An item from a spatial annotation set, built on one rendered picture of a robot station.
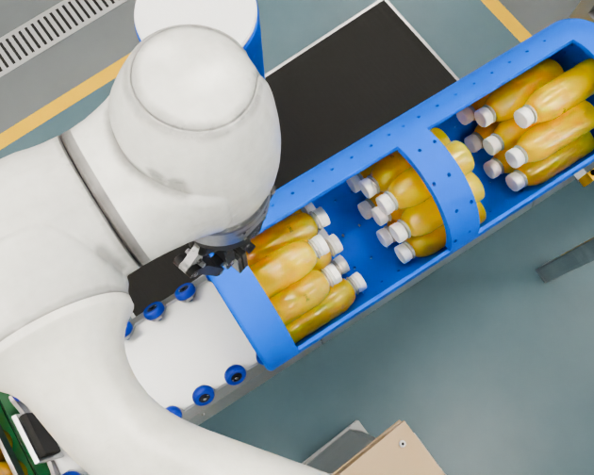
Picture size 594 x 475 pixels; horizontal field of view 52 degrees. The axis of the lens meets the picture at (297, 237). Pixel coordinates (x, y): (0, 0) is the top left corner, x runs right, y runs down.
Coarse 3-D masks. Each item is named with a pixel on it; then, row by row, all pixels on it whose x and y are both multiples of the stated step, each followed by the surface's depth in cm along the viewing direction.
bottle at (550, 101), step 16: (576, 64) 120; (592, 64) 118; (560, 80) 117; (576, 80) 116; (592, 80) 117; (544, 96) 116; (560, 96) 116; (576, 96) 117; (544, 112) 116; (560, 112) 117
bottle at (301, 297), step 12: (312, 276) 111; (324, 276) 112; (288, 288) 111; (300, 288) 110; (312, 288) 110; (324, 288) 111; (276, 300) 110; (288, 300) 110; (300, 300) 110; (312, 300) 111; (288, 312) 110; (300, 312) 111
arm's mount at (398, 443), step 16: (384, 432) 116; (400, 432) 111; (368, 448) 114; (384, 448) 110; (400, 448) 110; (416, 448) 111; (352, 464) 109; (368, 464) 109; (384, 464) 109; (400, 464) 110; (416, 464) 110; (432, 464) 110
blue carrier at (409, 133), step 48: (528, 48) 117; (576, 48) 122; (432, 96) 119; (480, 96) 111; (384, 144) 110; (432, 144) 107; (288, 192) 109; (336, 192) 129; (432, 192) 106; (528, 192) 126; (240, 288) 100; (384, 288) 120; (288, 336) 104
